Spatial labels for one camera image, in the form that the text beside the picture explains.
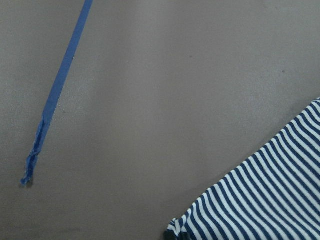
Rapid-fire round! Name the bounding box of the navy white striped polo shirt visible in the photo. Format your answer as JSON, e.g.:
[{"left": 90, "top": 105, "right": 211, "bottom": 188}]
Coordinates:
[{"left": 163, "top": 99, "right": 320, "bottom": 240}]

